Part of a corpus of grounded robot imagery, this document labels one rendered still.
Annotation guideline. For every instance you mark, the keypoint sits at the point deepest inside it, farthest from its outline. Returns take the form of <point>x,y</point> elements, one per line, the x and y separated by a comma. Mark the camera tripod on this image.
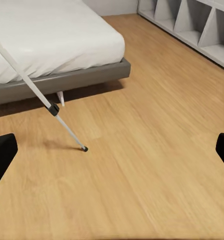
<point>50,105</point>

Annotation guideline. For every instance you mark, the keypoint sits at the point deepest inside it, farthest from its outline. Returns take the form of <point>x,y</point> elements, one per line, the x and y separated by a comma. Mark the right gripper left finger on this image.
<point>8,150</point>

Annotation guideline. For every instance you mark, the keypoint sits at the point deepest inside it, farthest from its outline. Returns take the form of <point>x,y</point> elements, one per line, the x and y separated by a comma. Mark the bed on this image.
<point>60,45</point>

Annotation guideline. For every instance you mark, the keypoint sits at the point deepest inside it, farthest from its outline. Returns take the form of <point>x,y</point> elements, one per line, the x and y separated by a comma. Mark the bookcase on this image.
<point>162,13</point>

